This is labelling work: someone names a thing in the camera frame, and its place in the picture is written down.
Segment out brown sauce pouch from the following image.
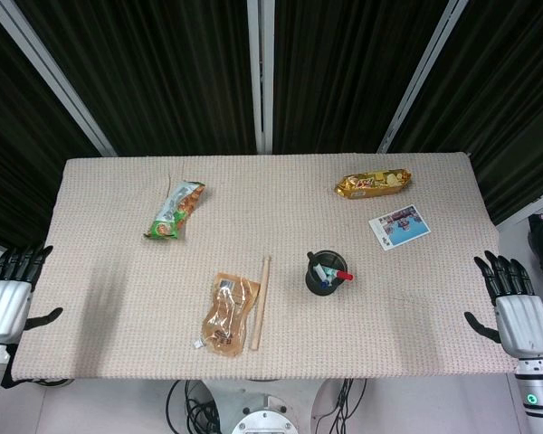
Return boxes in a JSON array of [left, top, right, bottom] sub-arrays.
[[191, 270, 262, 360]]

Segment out paper wrapped chopsticks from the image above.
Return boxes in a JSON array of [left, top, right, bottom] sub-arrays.
[[249, 256, 272, 352]]

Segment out robot base column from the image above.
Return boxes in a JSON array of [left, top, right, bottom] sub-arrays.
[[198, 378, 345, 434]]

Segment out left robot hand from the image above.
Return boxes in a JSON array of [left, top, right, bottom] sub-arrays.
[[0, 245, 64, 344]]

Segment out black pen cup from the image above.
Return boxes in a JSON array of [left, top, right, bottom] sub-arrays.
[[305, 250, 348, 297]]

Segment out green snack packet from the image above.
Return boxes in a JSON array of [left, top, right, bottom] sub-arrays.
[[143, 181, 207, 241]]

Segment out white aluminium frame post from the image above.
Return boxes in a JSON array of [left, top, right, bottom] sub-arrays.
[[245, 0, 276, 155], [0, 0, 119, 157], [376, 0, 470, 155]]

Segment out golden snack packet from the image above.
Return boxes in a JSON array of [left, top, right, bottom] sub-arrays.
[[334, 168, 413, 200]]

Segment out photo postcard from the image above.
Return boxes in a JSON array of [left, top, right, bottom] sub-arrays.
[[368, 203, 431, 250]]

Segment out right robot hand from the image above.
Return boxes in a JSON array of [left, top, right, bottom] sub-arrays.
[[462, 250, 543, 361]]

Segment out black curtain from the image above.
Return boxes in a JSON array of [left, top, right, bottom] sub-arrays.
[[0, 0, 543, 245]]

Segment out beige woven tablecloth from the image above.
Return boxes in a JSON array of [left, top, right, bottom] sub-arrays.
[[7, 152, 521, 382]]

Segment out black cable bundle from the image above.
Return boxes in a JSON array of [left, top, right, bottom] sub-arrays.
[[165, 378, 236, 434]]

